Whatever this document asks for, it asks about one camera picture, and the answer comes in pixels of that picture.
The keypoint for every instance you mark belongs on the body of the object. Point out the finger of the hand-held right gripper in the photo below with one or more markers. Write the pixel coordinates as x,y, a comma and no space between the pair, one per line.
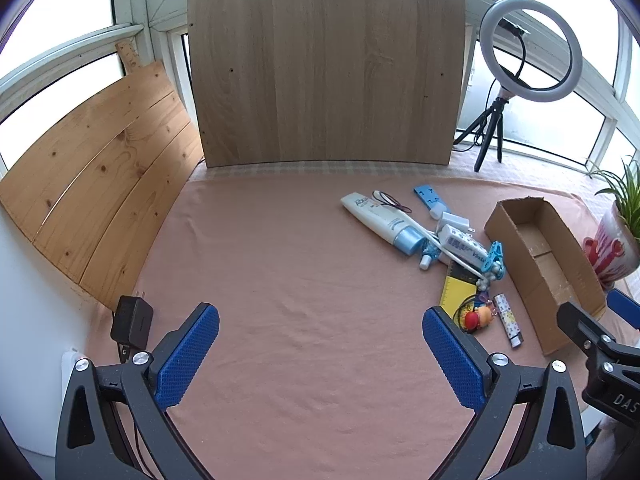
582,322
625,307

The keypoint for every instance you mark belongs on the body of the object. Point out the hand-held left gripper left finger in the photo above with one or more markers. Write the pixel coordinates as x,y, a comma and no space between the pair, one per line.
185,355

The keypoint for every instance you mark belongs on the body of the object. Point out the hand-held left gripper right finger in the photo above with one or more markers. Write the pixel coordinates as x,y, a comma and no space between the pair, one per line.
452,360

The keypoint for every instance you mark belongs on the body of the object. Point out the cardboard box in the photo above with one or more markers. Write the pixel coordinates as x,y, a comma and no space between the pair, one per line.
545,255

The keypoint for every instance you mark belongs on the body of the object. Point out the blue plastic clip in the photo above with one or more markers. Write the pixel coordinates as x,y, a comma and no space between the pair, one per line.
494,255

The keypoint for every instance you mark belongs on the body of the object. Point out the blue plastic piece clear cap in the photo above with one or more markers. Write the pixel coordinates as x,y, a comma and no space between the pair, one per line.
427,197

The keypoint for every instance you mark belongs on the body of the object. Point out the red and white plant pot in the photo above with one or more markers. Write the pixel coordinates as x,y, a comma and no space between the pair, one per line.
612,250

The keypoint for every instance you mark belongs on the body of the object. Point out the black power adapter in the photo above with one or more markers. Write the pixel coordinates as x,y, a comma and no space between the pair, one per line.
131,322

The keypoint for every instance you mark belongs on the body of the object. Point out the yellow ruler notebook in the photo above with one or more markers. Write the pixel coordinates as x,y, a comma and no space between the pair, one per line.
452,292

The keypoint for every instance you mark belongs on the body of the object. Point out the patterned lighter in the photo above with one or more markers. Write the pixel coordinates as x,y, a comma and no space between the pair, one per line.
507,320

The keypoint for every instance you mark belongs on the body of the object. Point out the green spider plant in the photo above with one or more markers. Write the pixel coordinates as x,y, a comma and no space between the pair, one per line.
627,205

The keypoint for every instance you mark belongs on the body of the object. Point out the clear blue tube cap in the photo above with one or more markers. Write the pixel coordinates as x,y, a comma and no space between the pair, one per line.
431,250

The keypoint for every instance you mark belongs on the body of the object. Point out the patterned tissue pack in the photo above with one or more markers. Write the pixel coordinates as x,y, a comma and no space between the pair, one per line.
462,247

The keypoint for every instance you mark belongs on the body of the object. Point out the white power strip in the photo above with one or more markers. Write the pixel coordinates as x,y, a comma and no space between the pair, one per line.
67,375

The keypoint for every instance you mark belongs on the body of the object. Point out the white charger plug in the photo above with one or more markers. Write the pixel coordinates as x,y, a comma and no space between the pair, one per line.
455,221

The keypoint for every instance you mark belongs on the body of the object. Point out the white lotion tube blue cap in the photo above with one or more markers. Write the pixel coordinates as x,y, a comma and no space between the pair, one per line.
380,220

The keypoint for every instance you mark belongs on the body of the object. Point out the dark red rubber bands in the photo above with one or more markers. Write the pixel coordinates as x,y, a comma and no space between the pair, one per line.
387,200

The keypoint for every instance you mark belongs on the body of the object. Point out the pine plank panel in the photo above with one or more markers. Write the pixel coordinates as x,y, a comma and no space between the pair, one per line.
100,170

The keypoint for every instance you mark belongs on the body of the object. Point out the black tripod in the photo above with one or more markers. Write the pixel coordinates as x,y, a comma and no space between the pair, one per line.
492,120

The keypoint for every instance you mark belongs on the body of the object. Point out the wooden slat with holes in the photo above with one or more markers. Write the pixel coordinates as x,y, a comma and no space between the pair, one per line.
131,57

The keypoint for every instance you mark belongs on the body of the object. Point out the large laminate wood board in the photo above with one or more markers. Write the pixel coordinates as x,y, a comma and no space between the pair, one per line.
325,70

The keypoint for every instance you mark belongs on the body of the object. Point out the white window frame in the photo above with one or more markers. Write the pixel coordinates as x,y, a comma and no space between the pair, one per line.
165,5

